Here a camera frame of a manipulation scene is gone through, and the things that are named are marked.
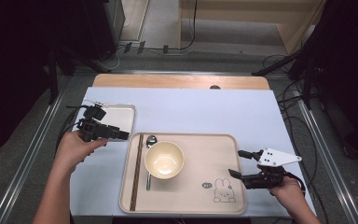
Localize person's left hand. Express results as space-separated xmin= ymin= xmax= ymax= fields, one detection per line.
xmin=54 ymin=130 xmax=109 ymax=175

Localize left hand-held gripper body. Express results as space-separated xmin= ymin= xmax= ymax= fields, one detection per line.
xmin=76 ymin=99 xmax=119 ymax=143

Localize person's right hand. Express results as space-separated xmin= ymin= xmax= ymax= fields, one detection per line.
xmin=268 ymin=175 xmax=306 ymax=204

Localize left hand-held gripper black cable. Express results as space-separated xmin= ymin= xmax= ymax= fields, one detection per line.
xmin=55 ymin=105 xmax=90 ymax=147

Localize small cream square plate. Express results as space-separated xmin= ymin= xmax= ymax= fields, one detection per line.
xmin=99 ymin=104 xmax=137 ymax=143

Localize metal floor rail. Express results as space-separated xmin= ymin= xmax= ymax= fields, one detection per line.
xmin=0 ymin=88 xmax=68 ymax=224
xmin=293 ymin=90 xmax=358 ymax=224

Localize large beige rabbit print tray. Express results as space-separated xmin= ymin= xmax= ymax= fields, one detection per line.
xmin=118 ymin=133 xmax=247 ymax=216

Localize black floor cables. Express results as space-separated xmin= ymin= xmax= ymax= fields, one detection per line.
xmin=261 ymin=54 xmax=330 ymax=224

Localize cream bowl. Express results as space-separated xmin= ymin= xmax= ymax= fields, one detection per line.
xmin=144 ymin=140 xmax=186 ymax=180

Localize right hand-held gripper black cable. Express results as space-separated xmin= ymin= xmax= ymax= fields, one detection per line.
xmin=283 ymin=171 xmax=307 ymax=194

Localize dark cabinet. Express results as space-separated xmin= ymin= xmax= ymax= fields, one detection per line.
xmin=82 ymin=0 xmax=126 ymax=62

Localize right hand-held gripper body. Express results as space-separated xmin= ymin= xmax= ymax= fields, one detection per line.
xmin=243 ymin=147 xmax=303 ymax=190

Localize white floor cable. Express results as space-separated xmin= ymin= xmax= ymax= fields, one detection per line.
xmin=104 ymin=46 xmax=121 ymax=71

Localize hand-held gripper black cable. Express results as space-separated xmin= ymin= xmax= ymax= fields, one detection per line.
xmin=55 ymin=105 xmax=90 ymax=147
xmin=283 ymin=171 xmax=307 ymax=194

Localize light wooden cabinet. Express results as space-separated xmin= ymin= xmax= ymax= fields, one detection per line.
xmin=179 ymin=0 xmax=327 ymax=56

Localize metal spoon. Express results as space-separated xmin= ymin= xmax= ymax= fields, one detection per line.
xmin=145 ymin=134 xmax=158 ymax=191

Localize pale blue table mat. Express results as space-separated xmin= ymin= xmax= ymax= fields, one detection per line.
xmin=69 ymin=87 xmax=316 ymax=217

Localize black hanging cable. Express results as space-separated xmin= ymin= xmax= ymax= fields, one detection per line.
xmin=169 ymin=0 xmax=199 ymax=51

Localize black tripod leg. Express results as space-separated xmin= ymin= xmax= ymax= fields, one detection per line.
xmin=251 ymin=54 xmax=300 ymax=77

